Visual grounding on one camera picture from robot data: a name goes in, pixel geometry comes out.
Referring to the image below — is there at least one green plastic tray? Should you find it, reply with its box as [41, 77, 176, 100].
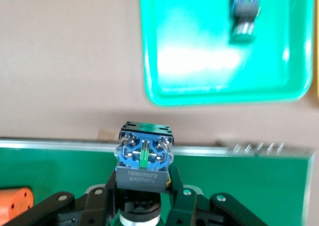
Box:
[139, 0, 315, 107]

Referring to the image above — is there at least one green push button switch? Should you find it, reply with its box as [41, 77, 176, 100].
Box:
[229, 0, 262, 42]
[114, 121, 175, 226]

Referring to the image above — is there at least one green conveyor belt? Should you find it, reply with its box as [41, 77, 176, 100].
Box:
[0, 137, 316, 226]

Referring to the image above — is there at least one orange cylinder white print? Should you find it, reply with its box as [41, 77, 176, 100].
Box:
[0, 187, 34, 224]

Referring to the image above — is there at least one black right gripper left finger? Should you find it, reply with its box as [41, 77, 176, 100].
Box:
[0, 172, 125, 226]

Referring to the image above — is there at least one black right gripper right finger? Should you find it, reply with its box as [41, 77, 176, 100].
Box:
[165, 166, 269, 226]

